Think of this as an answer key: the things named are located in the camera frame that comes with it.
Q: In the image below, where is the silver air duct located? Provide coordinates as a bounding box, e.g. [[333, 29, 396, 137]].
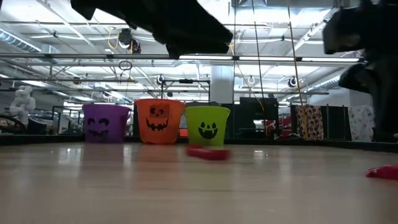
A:
[[0, 28, 42, 54]]

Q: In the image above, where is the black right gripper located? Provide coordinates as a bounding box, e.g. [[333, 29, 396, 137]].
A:
[[323, 0, 398, 142]]

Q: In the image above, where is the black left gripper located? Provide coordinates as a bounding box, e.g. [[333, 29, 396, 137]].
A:
[[70, 0, 233, 60]]

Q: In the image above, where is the red KitKat bar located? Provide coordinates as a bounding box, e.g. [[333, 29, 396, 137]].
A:
[[365, 164, 398, 181], [185, 144, 231, 162]]

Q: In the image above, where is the white robot figure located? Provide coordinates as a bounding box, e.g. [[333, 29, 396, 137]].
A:
[[8, 85, 37, 127]]

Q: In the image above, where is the long ceiling light rail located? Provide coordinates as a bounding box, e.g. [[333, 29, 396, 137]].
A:
[[0, 53, 361, 62]]

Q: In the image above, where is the yellow cable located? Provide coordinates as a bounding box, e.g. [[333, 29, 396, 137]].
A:
[[287, 0, 309, 141]]

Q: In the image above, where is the brown patterned curtain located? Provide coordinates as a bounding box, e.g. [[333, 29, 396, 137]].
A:
[[294, 105, 324, 141]]

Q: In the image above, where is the white patterned curtain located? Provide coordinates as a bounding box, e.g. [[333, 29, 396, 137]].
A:
[[347, 105, 376, 142]]

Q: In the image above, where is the silver spiral duct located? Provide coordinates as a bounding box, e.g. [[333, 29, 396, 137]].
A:
[[306, 74, 358, 93]]

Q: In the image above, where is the black aluminium table frame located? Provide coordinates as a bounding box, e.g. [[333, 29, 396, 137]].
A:
[[0, 133, 398, 153]]

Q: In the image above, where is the green halloween bucket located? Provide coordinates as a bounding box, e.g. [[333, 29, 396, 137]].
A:
[[183, 105, 231, 147]]

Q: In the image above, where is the long black cable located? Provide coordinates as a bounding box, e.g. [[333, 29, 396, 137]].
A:
[[251, 0, 267, 138]]

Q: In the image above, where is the purple halloween bucket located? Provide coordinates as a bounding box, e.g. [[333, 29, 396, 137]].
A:
[[82, 104, 132, 144]]

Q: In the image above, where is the orange halloween bucket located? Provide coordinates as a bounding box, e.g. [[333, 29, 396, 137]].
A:
[[134, 98, 187, 146]]

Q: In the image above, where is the black gantry frame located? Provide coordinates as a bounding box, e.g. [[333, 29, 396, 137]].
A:
[[160, 78, 211, 103]]

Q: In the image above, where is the black cabinet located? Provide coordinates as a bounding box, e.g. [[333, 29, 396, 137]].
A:
[[238, 97, 280, 140]]

